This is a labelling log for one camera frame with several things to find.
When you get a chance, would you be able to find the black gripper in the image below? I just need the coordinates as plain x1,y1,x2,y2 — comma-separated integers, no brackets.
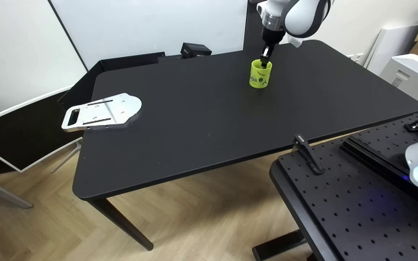
259,26,285,68

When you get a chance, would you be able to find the lime green mug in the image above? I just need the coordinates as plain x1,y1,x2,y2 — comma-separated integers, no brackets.
248,58,274,91

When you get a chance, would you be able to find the small black box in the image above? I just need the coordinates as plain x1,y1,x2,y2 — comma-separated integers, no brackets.
178,42,213,59

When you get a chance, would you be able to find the black clamp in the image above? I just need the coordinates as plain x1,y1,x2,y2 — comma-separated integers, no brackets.
291,133,325,177

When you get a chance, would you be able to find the large whiteboard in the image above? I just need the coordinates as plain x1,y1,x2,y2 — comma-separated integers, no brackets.
47,0,249,69

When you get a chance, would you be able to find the white leaning panel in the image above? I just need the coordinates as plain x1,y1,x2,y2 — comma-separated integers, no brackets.
364,23,418,75

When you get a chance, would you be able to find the white box device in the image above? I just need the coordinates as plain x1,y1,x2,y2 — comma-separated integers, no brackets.
380,52,418,94

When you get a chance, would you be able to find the white flat mounting plate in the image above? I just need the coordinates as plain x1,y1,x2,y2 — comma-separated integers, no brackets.
60,91,143,133

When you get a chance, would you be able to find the black perforated breadboard table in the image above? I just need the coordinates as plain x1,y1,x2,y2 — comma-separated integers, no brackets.
268,136,418,261

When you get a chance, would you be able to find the black stand foot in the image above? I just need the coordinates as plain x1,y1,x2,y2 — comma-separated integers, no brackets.
250,227,313,261

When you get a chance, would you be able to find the grey metal leg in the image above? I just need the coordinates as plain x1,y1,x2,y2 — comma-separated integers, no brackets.
0,171,34,210

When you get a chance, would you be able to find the raised black base plate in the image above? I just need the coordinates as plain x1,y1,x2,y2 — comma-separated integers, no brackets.
339,111,418,197

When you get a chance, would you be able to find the black board white frame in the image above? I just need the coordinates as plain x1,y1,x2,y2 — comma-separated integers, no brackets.
0,85,89,174

